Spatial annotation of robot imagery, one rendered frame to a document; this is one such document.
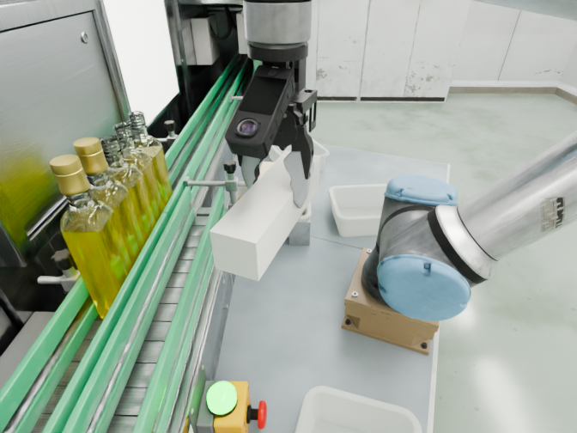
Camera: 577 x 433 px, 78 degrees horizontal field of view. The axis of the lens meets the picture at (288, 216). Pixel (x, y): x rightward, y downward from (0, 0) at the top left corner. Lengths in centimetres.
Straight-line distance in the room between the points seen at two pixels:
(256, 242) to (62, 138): 48
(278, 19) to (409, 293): 37
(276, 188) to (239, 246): 12
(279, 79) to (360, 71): 406
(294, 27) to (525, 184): 31
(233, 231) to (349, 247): 58
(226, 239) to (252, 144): 12
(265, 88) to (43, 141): 43
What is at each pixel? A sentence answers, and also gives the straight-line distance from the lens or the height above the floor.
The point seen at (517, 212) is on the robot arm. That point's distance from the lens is 49.
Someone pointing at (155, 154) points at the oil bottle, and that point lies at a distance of 74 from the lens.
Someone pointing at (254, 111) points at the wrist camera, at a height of 124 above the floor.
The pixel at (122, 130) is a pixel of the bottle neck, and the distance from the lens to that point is 68.
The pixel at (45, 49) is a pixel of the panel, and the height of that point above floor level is 125.
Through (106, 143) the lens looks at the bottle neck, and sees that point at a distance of 63.
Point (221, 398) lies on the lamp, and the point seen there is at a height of 85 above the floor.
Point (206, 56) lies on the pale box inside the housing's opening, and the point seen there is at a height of 104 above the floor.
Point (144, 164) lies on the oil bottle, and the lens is 70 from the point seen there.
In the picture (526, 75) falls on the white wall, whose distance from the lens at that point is 568.
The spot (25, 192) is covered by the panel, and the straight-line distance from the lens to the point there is 70.
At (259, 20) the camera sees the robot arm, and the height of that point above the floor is 132.
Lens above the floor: 137
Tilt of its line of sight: 35 degrees down
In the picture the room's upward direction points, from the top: straight up
